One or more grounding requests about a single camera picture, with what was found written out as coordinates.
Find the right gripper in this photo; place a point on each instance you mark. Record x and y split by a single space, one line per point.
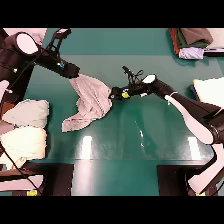
117 93

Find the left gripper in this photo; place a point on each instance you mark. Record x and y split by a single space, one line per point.
70 70

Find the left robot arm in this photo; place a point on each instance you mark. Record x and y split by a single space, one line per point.
13 58

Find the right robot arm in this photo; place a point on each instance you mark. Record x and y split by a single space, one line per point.
195 108

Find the cream garment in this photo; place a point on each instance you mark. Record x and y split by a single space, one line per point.
25 143
28 113

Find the red-brown garment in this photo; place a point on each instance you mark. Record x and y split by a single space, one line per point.
173 40

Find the dark green garment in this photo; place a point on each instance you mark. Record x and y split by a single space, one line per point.
182 40

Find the light blue garment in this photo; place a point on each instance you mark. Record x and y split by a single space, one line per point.
191 53

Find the white garment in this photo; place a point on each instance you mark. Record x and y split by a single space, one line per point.
210 91

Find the brown garment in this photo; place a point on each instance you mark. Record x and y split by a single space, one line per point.
197 34

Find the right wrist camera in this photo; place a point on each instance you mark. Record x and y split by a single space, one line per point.
128 73

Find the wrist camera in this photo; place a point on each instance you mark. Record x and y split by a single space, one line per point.
62 32
128 73

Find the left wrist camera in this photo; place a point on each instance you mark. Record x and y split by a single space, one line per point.
62 32

